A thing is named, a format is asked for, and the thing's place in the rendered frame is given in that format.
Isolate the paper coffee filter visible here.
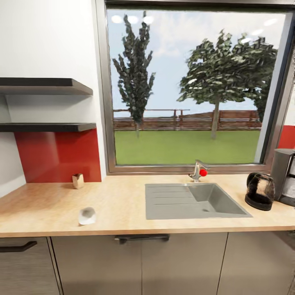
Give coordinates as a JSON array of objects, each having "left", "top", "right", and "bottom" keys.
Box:
[{"left": 78, "top": 207, "right": 96, "bottom": 225}]

